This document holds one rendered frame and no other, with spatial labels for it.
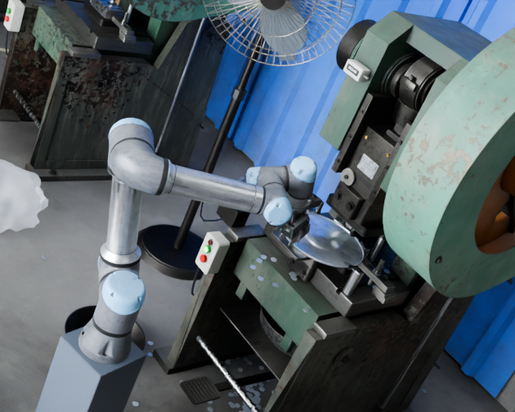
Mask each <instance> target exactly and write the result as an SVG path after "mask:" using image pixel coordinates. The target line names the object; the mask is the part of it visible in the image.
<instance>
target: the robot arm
mask: <svg viewBox="0 0 515 412"><path fill-rule="evenodd" d="M108 138H109V143H110V145H109V156H108V166H107V169H108V172H109V173H110V174H111V175H112V186H111V195H110V213H109V222H108V231H107V241H106V243H104V244H103V245H102V246H101V253H100V256H99V259H98V271H99V299H98V303H97V306H96V310H95V312H94V315H93V317H92V319H91V320H90V321H89V322H88V323H87V324H86V325H85V326H84V328H83V329H82V331H81V333H80V335H79V338H78V345H79V347H80V349H81V351H82V352H83V353H84V354H85V355H86V356H87V357H89V358H90V359H92V360H94V361H96V362H99V363H102V364H107V365H112V364H118V363H120V362H122V361H124V360H126V359H127V358H128V356H129V353H130V351H131V349H132V340H131V338H132V328H133V326H134V324H135V322H136V319H137V316H138V313H139V311H140V309H141V306H142V305H143V302H144V301H145V295H146V287H145V284H144V282H143V281H142V280H140V277H139V270H140V262H141V249H140V248H139V246H137V237H138V230H139V222H140V215H141V201H142V194H143V192H145V193H149V194H152V195H159V196H161V195H163V194H164V193H167V194H170V195H177V196H181V197H184V198H187V199H194V200H198V201H202V202H205V203H209V204H216V205H219V206H223V207H227V208H233V209H237V210H240V211H244V212H248V213H254V214H258V215H262V216H264V217H265V219H266V220H267V221H268V222H269V223H270V224H272V225H273V226H274V228H275V227H276V226H277V228H276V229H277V230H278V231H280V232H281V235H280V240H282V239H283V238H285V237H288V238H289V241H290V242H289V246H290V245H292V244H296V243H297V242H298V241H299V240H300V239H302V238H303V237H304V236H305V235H306V234H308V233H309V231H310V225H311V224H310V223H309V222H310V218H309V216H308V214H307V210H308V209H311V208H315V207H318V206H320V204H321V202H322V199H320V198H319V197H318V196H317V195H315V194H313V193H312V192H313V189H314V185H315V181H316V174H317V165H316V162H315V161H314V160H313V159H311V158H309V157H306V156H298V157H297V158H295V159H294V160H293V161H292V163H291V164H290V165H284V166H266V167H263V166H260V167H255V168H249V169H248V171H247V177H246V179H247V182H243V181H237V180H234V179H230V178H227V177H220V176H217V175H213V174H210V173H206V172H201V171H197V170H194V169H190V168H184V167H181V166H177V165H174V164H172V163H171V162H170V160H169V159H165V158H161V157H159V156H158V155H156V154H155V146H154V135H153V132H152V131H151V129H150V127H149V125H148V124H147V123H145V122H144V121H142V120H140V119H135V118H127V119H121V120H119V121H118V122H117V123H115V124H114V125H113V127H112V128H111V129H110V133H109V137H108Z"/></svg>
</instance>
